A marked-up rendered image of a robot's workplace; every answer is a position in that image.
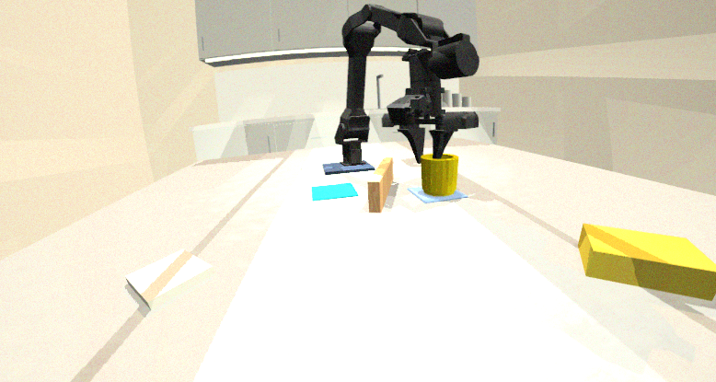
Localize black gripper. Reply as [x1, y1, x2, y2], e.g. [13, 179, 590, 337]
[382, 81, 479, 164]

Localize yellow cup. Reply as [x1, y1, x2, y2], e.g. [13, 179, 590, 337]
[421, 154, 458, 197]

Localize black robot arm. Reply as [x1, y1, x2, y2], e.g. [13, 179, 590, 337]
[334, 4, 479, 167]

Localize yellow rectangular block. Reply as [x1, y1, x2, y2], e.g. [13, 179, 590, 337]
[578, 223, 716, 301]

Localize tan wooden bar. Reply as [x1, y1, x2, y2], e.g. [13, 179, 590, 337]
[367, 156, 394, 214]

